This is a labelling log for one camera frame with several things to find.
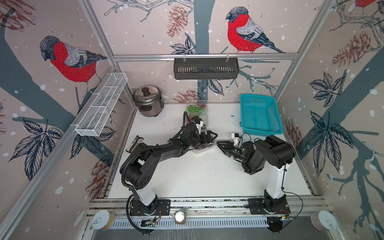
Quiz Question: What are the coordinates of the clear clamshell container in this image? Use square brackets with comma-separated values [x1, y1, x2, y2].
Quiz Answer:
[186, 103, 208, 114]
[191, 142, 215, 154]
[187, 112, 209, 130]

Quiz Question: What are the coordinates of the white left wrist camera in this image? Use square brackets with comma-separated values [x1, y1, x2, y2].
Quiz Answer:
[194, 119, 204, 135]

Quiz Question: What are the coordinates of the teal plastic basket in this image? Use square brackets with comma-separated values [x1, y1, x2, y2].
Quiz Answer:
[241, 94, 284, 137]

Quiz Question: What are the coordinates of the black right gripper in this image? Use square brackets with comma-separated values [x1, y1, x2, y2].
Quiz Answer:
[217, 141, 249, 164]

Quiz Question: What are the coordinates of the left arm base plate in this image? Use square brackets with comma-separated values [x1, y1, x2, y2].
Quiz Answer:
[127, 199, 171, 217]

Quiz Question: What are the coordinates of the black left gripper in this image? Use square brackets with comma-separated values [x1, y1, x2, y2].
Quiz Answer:
[187, 131, 218, 148]

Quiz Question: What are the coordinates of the brown snack packet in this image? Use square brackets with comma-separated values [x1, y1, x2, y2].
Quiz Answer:
[125, 135, 144, 154]

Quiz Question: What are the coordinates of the green grape bunch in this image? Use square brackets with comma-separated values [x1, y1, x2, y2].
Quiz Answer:
[187, 105, 207, 114]

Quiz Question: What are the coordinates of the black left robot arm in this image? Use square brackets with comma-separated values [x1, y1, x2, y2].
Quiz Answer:
[120, 112, 218, 216]

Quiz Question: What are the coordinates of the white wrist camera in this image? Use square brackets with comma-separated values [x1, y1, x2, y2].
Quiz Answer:
[231, 133, 241, 145]
[194, 119, 204, 135]

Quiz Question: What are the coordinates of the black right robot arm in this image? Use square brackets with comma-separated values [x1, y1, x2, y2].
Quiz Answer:
[217, 135, 296, 214]

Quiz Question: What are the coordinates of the white wire mesh shelf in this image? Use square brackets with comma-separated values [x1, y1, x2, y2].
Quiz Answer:
[76, 73, 128, 137]

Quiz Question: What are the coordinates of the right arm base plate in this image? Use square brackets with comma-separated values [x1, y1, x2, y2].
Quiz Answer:
[248, 198, 291, 216]

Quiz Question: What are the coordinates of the black hanging wire basket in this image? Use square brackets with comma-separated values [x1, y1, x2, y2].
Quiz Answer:
[174, 58, 240, 80]

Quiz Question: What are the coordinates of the small round silver light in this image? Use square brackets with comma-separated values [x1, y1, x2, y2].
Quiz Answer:
[175, 211, 187, 225]

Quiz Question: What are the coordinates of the white tape roll right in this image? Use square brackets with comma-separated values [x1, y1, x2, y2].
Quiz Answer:
[311, 211, 339, 232]

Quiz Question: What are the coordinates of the silver rice cooker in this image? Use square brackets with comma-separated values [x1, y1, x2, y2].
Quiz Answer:
[133, 85, 164, 117]

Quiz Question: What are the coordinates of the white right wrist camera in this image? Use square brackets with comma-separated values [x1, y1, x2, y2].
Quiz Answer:
[231, 133, 241, 145]

